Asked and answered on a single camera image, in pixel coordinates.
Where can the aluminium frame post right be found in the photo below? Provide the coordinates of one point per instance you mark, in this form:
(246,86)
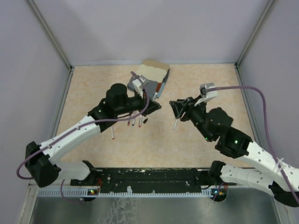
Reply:
(255,32)

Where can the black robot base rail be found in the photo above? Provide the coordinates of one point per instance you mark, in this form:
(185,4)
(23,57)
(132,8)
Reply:
(170,181)

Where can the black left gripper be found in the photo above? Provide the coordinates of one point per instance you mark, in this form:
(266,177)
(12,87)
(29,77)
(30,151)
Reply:
(153,106)

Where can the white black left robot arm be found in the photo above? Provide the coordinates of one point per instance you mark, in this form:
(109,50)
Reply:
(43,161)

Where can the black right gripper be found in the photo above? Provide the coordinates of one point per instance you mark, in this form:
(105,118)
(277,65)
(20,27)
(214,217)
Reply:
(177,106)

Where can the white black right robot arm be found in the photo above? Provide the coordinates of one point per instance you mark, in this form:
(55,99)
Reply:
(270,175)

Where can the white red-end marker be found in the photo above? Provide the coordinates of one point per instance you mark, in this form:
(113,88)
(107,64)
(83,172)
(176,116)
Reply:
(140,121)

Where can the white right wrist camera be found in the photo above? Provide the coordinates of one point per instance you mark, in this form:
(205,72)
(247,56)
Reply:
(205,93)

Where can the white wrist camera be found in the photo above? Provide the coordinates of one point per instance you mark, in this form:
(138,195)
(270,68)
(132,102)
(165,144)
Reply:
(205,93)
(138,83)

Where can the small white red-end pen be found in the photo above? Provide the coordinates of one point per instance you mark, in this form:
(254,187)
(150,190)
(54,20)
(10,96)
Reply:
(112,133)

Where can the aluminium frame post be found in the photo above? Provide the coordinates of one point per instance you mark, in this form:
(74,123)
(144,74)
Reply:
(49,33)
(255,32)

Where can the aluminium frame post left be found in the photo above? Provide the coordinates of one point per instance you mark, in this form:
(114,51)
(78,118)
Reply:
(49,33)

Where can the folded grey beige cloth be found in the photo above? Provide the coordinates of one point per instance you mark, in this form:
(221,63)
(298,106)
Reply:
(156,72)

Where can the brown marker cap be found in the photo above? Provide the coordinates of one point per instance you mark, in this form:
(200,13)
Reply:
(158,87)

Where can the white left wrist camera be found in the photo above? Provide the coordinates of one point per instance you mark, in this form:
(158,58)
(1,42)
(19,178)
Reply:
(138,83)

